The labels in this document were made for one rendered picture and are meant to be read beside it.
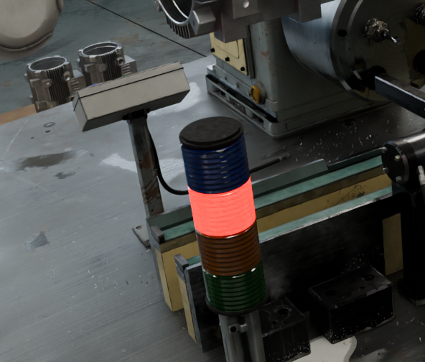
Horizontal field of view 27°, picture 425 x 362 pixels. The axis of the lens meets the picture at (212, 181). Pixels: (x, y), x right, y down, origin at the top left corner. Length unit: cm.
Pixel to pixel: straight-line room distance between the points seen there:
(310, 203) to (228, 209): 51
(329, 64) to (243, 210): 70
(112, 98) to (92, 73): 251
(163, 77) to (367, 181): 35
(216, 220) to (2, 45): 25
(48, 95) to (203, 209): 300
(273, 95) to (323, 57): 23
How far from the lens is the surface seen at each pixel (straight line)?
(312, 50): 155
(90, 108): 136
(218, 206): 83
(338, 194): 135
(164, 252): 126
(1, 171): 186
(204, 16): 102
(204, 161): 81
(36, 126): 203
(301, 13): 109
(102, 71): 384
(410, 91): 134
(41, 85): 383
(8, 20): 78
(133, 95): 137
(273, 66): 170
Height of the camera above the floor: 155
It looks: 27 degrees down
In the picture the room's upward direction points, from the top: 9 degrees counter-clockwise
